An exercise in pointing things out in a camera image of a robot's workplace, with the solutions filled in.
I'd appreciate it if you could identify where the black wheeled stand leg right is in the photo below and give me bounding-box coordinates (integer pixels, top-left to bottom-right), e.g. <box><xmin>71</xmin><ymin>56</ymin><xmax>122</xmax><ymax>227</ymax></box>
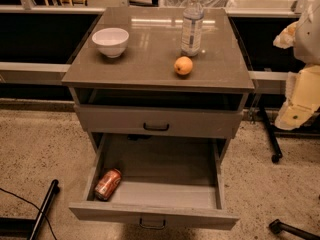
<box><xmin>259</xmin><ymin>105</ymin><xmax>283</xmax><ymax>164</ymax></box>

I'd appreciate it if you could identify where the white ceramic bowl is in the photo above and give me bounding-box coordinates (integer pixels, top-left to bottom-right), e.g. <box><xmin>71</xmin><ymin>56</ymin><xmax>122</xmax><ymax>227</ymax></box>
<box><xmin>92</xmin><ymin>28</ymin><xmax>129</xmax><ymax>58</ymax></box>

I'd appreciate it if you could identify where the clear plastic water bottle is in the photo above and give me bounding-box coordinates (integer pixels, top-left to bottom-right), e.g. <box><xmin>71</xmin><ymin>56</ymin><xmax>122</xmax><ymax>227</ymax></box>
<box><xmin>181</xmin><ymin>0</ymin><xmax>204</xmax><ymax>57</ymax></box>

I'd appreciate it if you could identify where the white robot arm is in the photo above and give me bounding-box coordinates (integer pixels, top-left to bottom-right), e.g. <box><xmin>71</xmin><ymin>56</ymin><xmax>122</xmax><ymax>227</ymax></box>
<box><xmin>273</xmin><ymin>0</ymin><xmax>320</xmax><ymax>130</ymax></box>

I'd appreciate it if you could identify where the black stand foot bottom right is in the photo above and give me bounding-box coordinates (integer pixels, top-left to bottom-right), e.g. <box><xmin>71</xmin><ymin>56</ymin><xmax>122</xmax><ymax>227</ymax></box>
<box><xmin>269</xmin><ymin>219</ymin><xmax>320</xmax><ymax>240</ymax></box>

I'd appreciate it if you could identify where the closed grey top drawer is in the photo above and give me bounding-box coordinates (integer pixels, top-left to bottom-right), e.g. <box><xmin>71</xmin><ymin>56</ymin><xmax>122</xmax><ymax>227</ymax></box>
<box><xmin>75</xmin><ymin>105</ymin><xmax>242</xmax><ymax>139</ymax></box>

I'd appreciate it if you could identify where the black cable on floor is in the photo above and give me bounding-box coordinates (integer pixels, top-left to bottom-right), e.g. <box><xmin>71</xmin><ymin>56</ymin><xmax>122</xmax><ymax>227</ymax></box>
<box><xmin>0</xmin><ymin>187</ymin><xmax>58</xmax><ymax>240</ymax></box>

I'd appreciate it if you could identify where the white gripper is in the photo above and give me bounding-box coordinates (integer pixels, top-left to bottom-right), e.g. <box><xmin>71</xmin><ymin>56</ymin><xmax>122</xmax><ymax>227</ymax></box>
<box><xmin>275</xmin><ymin>64</ymin><xmax>320</xmax><ymax>131</ymax></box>

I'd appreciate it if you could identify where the black middle drawer handle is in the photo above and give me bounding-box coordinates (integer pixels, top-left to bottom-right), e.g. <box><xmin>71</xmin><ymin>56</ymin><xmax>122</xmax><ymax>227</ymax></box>
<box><xmin>139</xmin><ymin>218</ymin><xmax>166</xmax><ymax>230</ymax></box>

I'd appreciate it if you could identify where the black floor stand leg left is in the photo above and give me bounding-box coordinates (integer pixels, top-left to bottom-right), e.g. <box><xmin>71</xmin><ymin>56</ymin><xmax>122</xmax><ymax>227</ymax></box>
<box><xmin>28</xmin><ymin>179</ymin><xmax>60</xmax><ymax>240</ymax></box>

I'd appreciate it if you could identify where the orange fruit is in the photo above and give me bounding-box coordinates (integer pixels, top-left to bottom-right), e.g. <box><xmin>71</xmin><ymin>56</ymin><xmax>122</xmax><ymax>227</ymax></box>
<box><xmin>174</xmin><ymin>56</ymin><xmax>193</xmax><ymax>76</ymax></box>

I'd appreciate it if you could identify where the open grey middle drawer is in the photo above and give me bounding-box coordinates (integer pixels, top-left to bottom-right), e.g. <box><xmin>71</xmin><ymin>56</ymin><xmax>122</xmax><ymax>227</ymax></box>
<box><xmin>70</xmin><ymin>134</ymin><xmax>238</xmax><ymax>230</ymax></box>

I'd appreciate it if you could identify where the grey drawer cabinet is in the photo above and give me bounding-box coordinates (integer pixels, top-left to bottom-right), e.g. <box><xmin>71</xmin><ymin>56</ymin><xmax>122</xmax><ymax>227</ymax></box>
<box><xmin>61</xmin><ymin>6</ymin><xmax>256</xmax><ymax>232</ymax></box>

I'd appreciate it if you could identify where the black top drawer handle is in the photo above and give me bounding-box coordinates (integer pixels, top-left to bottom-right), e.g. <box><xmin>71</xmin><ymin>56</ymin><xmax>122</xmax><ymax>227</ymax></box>
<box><xmin>143</xmin><ymin>123</ymin><xmax>170</xmax><ymax>131</ymax></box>

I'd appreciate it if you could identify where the red coke can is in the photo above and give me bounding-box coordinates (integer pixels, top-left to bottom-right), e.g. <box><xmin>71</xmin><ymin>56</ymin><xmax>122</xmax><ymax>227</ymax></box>
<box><xmin>94</xmin><ymin>169</ymin><xmax>122</xmax><ymax>201</ymax></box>

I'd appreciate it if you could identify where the black drawer handle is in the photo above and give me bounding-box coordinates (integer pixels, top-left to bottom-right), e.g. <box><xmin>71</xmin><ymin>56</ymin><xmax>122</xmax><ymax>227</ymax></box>
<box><xmin>139</xmin><ymin>218</ymin><xmax>166</xmax><ymax>230</ymax></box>
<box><xmin>143</xmin><ymin>123</ymin><xmax>170</xmax><ymax>131</ymax></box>

